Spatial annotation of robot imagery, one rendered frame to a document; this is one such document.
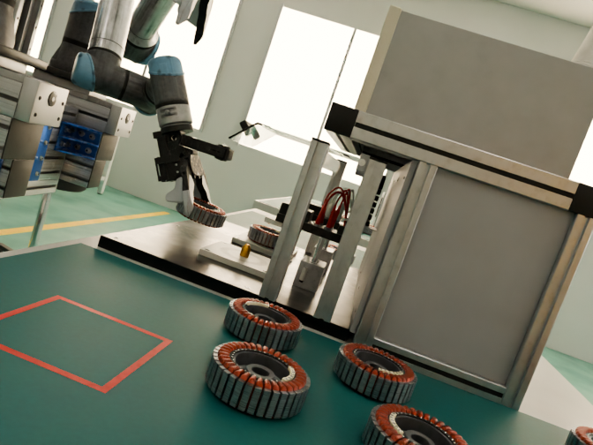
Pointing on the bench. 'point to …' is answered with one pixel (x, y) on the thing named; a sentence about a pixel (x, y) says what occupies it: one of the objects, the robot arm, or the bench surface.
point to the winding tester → (479, 92)
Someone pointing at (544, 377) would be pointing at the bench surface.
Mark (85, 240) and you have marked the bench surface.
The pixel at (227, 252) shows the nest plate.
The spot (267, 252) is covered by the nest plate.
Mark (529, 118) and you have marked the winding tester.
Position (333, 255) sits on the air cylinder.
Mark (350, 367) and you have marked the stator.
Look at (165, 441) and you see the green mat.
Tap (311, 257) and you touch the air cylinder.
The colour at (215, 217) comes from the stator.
